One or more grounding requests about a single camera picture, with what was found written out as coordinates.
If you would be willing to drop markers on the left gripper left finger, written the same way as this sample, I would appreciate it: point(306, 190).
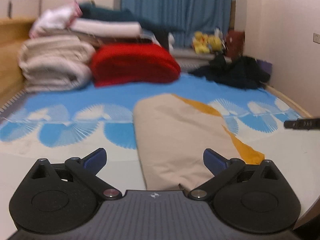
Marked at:
point(85, 172)

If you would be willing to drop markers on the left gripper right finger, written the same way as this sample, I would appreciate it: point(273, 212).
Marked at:
point(224, 172)

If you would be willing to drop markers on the beige and mustard hooded jacket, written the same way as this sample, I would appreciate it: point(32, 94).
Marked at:
point(171, 135)

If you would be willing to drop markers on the black clothes pile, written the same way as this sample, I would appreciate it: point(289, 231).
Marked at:
point(243, 73)

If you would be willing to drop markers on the blue patterned bed sheet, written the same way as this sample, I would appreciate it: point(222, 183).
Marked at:
point(61, 125)

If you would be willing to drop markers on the purple box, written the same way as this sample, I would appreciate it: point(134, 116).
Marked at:
point(265, 66)

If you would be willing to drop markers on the red folded blanket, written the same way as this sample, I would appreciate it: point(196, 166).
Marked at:
point(120, 63)

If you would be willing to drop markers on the white folded quilt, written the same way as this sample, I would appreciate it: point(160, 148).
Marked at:
point(55, 63)

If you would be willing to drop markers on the dark red cushion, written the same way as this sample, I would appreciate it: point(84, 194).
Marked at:
point(235, 43)

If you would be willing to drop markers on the yellow plush toys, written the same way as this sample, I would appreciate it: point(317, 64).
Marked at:
point(206, 44)

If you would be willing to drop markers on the dark patterned folded blanket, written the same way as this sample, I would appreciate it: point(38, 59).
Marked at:
point(94, 40)

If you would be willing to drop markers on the white and pink folded cloth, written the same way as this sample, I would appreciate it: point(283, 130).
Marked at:
point(59, 18)

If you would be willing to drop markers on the wooden headboard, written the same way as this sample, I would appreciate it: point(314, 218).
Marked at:
point(13, 33)

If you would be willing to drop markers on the dark teal shark plush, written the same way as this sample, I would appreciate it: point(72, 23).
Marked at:
point(160, 31)

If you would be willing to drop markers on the blue curtain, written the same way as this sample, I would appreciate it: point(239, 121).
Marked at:
point(188, 16)

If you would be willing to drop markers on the wooden bed frame edge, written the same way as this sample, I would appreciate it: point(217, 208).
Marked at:
point(300, 110)

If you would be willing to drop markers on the wall switch plates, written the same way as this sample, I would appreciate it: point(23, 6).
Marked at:
point(316, 38)

